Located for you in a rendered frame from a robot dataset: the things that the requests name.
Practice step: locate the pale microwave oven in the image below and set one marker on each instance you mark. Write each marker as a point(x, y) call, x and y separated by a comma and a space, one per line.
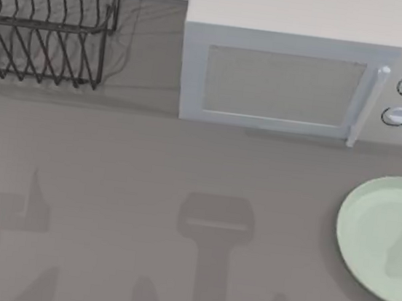
point(290, 18)

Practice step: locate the pale green plate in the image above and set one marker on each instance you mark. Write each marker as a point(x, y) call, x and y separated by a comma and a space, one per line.
point(364, 222)

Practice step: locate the small silver microwave knob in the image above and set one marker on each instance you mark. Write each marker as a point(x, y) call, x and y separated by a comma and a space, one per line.
point(397, 115)

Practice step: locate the pale microwave door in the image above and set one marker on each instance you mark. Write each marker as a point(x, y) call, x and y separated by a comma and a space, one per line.
point(196, 69)

